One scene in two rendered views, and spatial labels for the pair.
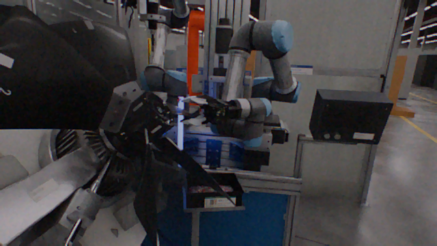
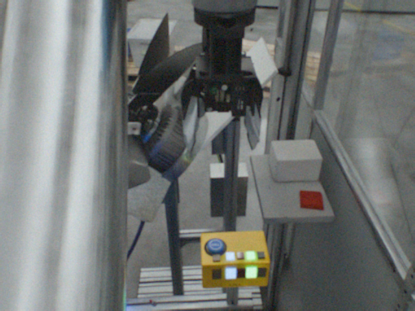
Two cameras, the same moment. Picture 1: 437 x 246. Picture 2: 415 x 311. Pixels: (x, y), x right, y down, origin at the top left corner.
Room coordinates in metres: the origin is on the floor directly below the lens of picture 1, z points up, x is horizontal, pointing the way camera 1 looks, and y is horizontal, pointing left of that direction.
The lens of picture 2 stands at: (1.79, 0.32, 1.81)
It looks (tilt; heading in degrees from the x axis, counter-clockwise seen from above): 36 degrees down; 172
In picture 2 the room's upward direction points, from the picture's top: straight up
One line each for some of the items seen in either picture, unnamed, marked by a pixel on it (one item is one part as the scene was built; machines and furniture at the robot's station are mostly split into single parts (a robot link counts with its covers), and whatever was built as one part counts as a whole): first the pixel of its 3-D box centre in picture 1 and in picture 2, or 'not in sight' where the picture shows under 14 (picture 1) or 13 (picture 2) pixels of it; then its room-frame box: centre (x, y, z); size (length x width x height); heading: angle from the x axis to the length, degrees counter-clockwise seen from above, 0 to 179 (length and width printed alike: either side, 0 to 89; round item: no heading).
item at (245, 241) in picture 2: not in sight; (233, 260); (1.18, 0.46, 1.02); 0.16 x 0.10 x 0.11; 85
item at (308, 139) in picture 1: (326, 140); not in sight; (1.09, -0.46, 1.04); 0.24 x 0.03 x 0.03; 85
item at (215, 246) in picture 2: not in sight; (215, 246); (1.17, 0.41, 1.08); 0.04 x 0.04 x 0.02
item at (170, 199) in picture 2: not in sight; (175, 253); (0.67, 0.32, 0.46); 0.09 x 0.05 x 0.91; 175
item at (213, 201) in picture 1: (212, 189); not in sight; (0.97, 0.01, 0.85); 0.22 x 0.17 x 0.07; 100
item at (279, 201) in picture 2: not in sight; (287, 184); (0.73, 0.76, 0.85); 0.36 x 0.24 x 0.03; 175
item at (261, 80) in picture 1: (263, 88); not in sight; (1.48, -0.24, 1.20); 0.13 x 0.12 x 0.14; 62
